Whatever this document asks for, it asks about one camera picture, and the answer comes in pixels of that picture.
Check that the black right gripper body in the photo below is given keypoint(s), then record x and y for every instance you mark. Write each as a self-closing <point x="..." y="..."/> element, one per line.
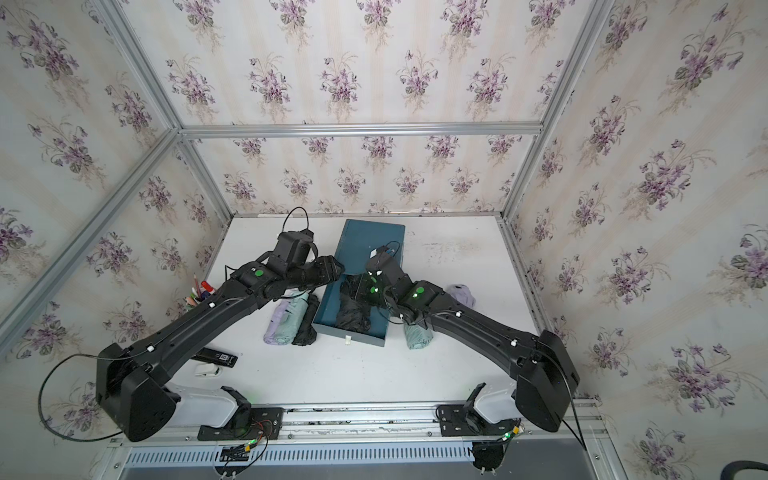
<point x="367" y="294"/>

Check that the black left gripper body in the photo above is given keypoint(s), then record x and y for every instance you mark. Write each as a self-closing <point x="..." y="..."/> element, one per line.
<point x="323" y="273"/>

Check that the black umbrella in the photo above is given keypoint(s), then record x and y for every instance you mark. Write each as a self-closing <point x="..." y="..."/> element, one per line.
<point x="352" y="316"/>
<point x="306" y="334"/>

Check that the teal top drawer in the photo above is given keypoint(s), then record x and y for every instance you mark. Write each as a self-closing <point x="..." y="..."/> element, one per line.
<point x="325" y="320"/>

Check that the teal drawer cabinet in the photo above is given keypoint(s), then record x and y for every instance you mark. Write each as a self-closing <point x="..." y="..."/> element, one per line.
<point x="360" y="238"/>

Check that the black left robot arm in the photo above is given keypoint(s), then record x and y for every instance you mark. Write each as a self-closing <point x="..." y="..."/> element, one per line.
<point x="131" y="382"/>

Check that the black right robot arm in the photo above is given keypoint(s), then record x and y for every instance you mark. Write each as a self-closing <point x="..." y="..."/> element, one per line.
<point x="542" y="376"/>

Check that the green folded umbrella left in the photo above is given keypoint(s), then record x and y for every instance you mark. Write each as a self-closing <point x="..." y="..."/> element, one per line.
<point x="292" y="319"/>

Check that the green folded umbrella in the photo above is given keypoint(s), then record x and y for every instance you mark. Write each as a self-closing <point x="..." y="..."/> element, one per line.
<point x="292" y="319"/>
<point x="416" y="337"/>

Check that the purple folded umbrella left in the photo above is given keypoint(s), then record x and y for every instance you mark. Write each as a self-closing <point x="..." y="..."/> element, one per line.
<point x="275" y="321"/>

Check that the green folded umbrella right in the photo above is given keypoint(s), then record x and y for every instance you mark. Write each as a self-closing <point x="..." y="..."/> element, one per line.
<point x="416" y="337"/>

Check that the cup of coloured pens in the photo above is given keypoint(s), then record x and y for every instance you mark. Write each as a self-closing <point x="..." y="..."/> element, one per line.
<point x="200" y="291"/>

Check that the white ventilation grille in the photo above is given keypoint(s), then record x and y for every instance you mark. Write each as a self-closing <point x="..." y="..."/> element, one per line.
<point x="303" y="454"/>

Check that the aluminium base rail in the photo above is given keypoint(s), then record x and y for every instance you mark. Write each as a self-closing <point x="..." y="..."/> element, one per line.
<point x="373" y="422"/>

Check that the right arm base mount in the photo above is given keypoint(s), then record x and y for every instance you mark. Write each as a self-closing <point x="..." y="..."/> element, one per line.
<point x="488" y="411"/>

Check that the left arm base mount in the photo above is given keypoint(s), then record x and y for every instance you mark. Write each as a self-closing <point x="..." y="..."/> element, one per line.
<point x="248" y="424"/>

